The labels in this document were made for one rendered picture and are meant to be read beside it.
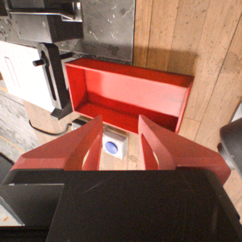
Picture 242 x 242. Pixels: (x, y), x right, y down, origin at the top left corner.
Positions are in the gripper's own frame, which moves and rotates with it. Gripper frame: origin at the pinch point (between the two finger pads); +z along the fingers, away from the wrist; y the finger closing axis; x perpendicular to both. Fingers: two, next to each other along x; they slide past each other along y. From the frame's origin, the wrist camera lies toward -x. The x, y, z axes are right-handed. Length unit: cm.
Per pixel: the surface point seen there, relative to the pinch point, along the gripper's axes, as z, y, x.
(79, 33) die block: 27.5, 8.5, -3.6
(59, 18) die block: 23.5, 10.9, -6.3
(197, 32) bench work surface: 16.8, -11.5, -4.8
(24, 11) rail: 23.3, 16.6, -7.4
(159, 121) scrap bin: 17.8, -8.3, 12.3
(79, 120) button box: 29.1, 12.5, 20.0
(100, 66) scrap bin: 20.8, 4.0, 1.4
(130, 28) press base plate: 22.7, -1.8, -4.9
